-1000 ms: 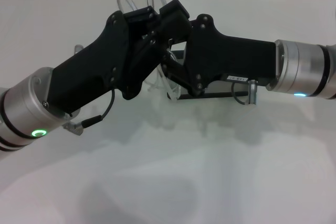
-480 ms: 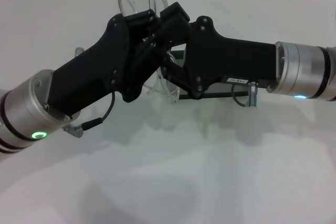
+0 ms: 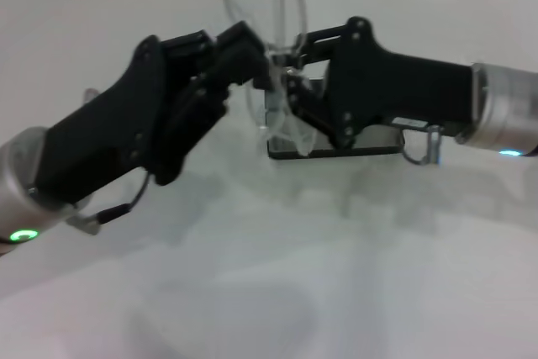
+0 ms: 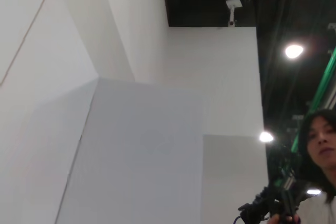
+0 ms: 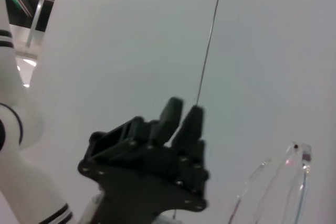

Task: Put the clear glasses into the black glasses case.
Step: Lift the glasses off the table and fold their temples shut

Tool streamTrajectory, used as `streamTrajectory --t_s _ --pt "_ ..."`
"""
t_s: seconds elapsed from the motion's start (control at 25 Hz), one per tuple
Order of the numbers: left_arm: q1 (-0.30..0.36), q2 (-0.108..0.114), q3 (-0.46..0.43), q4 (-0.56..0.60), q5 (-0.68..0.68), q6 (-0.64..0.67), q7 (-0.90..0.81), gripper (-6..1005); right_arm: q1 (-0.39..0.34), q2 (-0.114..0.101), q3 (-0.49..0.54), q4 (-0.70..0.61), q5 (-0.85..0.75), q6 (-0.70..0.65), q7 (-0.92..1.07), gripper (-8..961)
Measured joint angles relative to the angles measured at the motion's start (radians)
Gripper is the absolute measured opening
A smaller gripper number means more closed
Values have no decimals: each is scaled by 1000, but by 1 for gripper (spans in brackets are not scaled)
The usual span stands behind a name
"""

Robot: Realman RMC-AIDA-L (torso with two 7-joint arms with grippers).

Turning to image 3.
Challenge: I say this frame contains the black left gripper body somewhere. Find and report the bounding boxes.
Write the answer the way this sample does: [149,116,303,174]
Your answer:
[34,34,229,209]

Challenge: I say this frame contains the left arm cable with plug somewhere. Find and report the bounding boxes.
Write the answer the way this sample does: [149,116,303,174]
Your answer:
[68,169,153,236]

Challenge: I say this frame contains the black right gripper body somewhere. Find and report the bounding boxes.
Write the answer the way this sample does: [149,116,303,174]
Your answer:
[324,16,477,148]

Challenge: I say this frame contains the right arm cable with plug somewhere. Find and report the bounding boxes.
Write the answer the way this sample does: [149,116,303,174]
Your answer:
[400,123,445,167]

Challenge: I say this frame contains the black glasses case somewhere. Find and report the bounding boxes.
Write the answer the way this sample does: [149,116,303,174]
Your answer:
[264,77,407,161]

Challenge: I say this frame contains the arm cable with plug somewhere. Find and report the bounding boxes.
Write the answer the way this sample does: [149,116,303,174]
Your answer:
[400,123,445,167]
[68,169,153,236]

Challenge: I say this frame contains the clear plastic glasses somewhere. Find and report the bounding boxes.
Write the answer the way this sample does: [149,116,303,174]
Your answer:
[214,0,317,156]

